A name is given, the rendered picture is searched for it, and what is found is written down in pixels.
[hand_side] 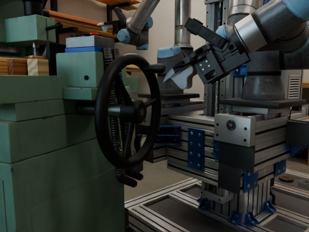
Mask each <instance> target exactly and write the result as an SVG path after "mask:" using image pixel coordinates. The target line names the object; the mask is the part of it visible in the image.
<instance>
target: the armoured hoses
mask: <svg viewBox="0 0 309 232"><path fill-rule="evenodd" d="M101 52H103V59H104V61H103V62H104V70H106V69H107V67H108V66H109V65H110V64H111V62H112V60H111V59H112V58H113V60H114V59H116V58H117V57H118V56H120V50H119V49H111V48H110V47H104V48H101ZM119 75H120V77H121V79H123V78H122V71H121V72H120V73H119ZM122 81H123V80H122ZM114 84H115V85H114ZM114 84H113V87H112V90H111V93H110V97H109V104H116V103H118V104H122V103H123V102H124V100H123V97H122V95H121V93H120V91H119V89H118V87H117V85H116V83H114ZM114 87H116V88H114ZM115 89H116V94H117V95H115ZM115 96H117V102H116V100H115V99H116V97H115ZM109 119H110V126H111V127H110V129H111V130H110V131H111V136H112V137H111V138H112V143H113V146H114V148H115V149H116V151H117V152H118V154H119V155H121V156H122V152H121V151H122V150H121V142H120V133H119V126H118V125H119V124H118V123H119V122H118V117H109ZM119 121H120V128H121V129H120V130H121V137H122V138H121V139H122V146H123V147H122V148H123V150H124V145H125V140H126V132H127V125H128V123H125V122H123V121H122V118H119ZM130 157H132V152H131V148H130V155H129V158H130ZM114 168H115V172H116V173H115V175H116V178H117V180H118V181H119V182H120V183H122V184H125V185H127V186H131V187H133V188H134V187H136V186H137V181H136V180H134V179H137V180H139V181H140V180H142V179H143V175H142V173H140V172H138V171H136V170H134V168H131V169H126V173H127V175H128V176H125V174H124V170H123V169H120V168H117V167H114ZM130 177H131V178H130ZM132 178H134V179H132Z"/></svg>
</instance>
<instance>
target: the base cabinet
mask: <svg viewBox="0 0 309 232"><path fill-rule="evenodd" d="M114 167H115V166H114V165H112V164H111V163H110V162H109V161H108V160H107V159H106V157H105V156H104V154H103V153H102V151H101V149H100V146H99V143H98V140H97V138H94V139H91V140H87V141H84V142H81V143H78V144H75V145H71V146H68V147H64V148H62V149H58V150H55V151H51V152H48V153H45V154H42V155H38V156H35V157H32V158H28V159H25V160H22V161H19V162H15V163H6V162H0V232H125V199H124V184H122V183H120V182H119V181H118V180H117V178H116V175H115V173H116V172H115V168H114Z"/></svg>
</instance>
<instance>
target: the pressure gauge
mask: <svg viewBox="0 0 309 232"><path fill-rule="evenodd" d="M146 137H147V135H146V134H138V135H137V136H136V137H135V139H134V148H135V150H136V153H137V152H138V151H139V150H140V149H141V147H142V146H143V144H144V142H145V140H146Z"/></svg>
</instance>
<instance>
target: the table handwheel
mask: <svg viewBox="0 0 309 232"><path fill-rule="evenodd" d="M131 64H133V65H136V66H137V67H139V68H140V69H141V70H142V72H143V73H144V75H145V77H146V79H147V81H148V84H149V88H150V93H151V99H150V100H148V101H146V102H143V101H142V100H132V99H131V97H130V96H129V94H128V92H127V90H126V88H125V86H124V83H123V81H122V79H121V77H120V75H119V73H120V72H121V70H122V69H123V68H124V67H126V66H128V65H131ZM145 65H150V64H149V62H148V61H147V60H146V59H145V58H144V57H142V56H140V55H138V54H136V53H125V54H122V55H120V56H118V57H117V58H116V59H114V60H113V61H112V62H111V64H110V65H109V66H108V67H107V69H106V70H105V72H104V74H103V76H102V78H101V80H100V83H99V86H98V90H97V94H96V100H95V103H91V102H79V103H78V104H77V106H76V112H77V113H78V114H79V115H89V116H94V122H95V131H96V136H97V140H98V143H99V146H100V149H101V151H102V153H103V154H104V156H105V157H106V159H107V160H108V161H109V162H110V163H111V164H112V165H114V166H115V167H117V168H120V169H131V168H135V167H136V166H138V165H139V164H141V163H142V162H143V161H144V160H145V159H146V157H147V156H148V155H149V153H150V152H151V150H152V148H153V145H154V143H155V140H156V137H157V134H158V130H159V126H160V116H161V97H160V88H159V84H158V81H157V77H156V75H155V73H149V72H144V71H143V66H145ZM114 82H115V83H116V85H117V87H118V89H119V91H120V93H121V95H122V97H123V100H124V102H123V103H122V104H109V97H110V93H111V90H112V87H113V84H114ZM151 105H152V112H151V121H150V127H149V131H148V134H147V137H146V140H145V142H144V144H143V146H142V147H141V149H140V150H139V151H138V152H137V154H135V155H134V156H132V157H130V158H129V155H130V148H131V142H132V136H133V131H134V126H135V124H141V123H142V122H143V121H144V120H145V118H146V114H147V109H146V108H147V107H149V106H151ZM108 117H118V118H122V121H123V122H125V123H128V125H127V132H126V140H125V145H124V150H123V155H122V156H121V155H119V154H118V152H117V151H116V149H115V148H114V146H113V143H112V141H111V137H110V134H109V126H108Z"/></svg>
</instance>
